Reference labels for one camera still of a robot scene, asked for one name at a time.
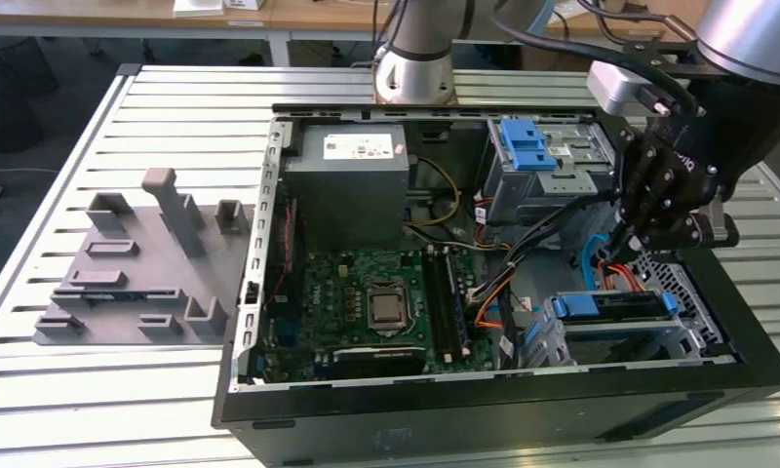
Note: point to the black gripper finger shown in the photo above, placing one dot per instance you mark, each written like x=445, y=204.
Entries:
x=679, y=231
x=643, y=185

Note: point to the hard disk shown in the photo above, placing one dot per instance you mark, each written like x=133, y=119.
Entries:
x=575, y=307

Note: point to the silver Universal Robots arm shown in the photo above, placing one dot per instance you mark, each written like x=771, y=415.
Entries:
x=416, y=73

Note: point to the metal disk bay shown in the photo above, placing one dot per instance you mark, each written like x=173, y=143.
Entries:
x=624, y=334

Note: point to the metal optical drive cage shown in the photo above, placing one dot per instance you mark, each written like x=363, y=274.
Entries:
x=559, y=190

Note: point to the blue plastic drive latch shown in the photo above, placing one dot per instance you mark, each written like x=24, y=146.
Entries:
x=527, y=144

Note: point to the RAM stick in slot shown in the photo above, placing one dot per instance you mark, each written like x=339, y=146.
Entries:
x=457, y=302

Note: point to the silver CPU in socket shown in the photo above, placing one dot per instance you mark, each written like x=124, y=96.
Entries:
x=388, y=310

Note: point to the grey power supply unit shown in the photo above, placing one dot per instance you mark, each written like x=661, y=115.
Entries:
x=337, y=205

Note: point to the green motherboard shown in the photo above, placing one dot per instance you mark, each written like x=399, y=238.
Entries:
x=328, y=292

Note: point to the black graphics card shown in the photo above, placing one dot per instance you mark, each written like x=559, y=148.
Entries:
x=377, y=361

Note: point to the black open PC case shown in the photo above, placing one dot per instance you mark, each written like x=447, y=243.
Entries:
x=429, y=419

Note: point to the small white box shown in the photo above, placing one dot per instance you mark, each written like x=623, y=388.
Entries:
x=244, y=4

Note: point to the grey plastic parts rack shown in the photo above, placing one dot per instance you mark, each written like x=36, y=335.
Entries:
x=142, y=273

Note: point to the RAM stick in rack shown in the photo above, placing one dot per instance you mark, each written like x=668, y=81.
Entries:
x=113, y=295

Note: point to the wooden desk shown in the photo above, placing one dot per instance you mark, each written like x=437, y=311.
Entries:
x=136, y=19

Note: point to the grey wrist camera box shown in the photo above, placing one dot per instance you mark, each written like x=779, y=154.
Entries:
x=613, y=85

